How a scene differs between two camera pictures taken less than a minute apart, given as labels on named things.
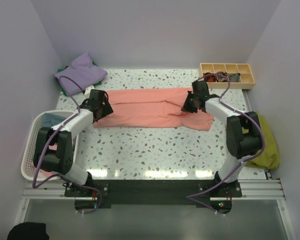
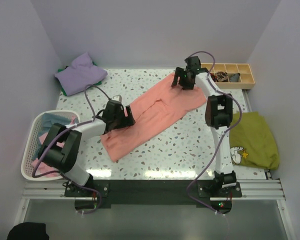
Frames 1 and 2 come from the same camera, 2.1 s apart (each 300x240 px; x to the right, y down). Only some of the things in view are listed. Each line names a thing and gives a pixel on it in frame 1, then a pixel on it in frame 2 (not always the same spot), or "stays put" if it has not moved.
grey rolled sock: [235, 78] stays put
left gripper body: [106, 109] -> [119, 119]
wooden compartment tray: [247, 81] stays put
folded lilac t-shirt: [84, 71] stays put
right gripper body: [189, 104] -> [187, 84]
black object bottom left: [28, 231] stays put
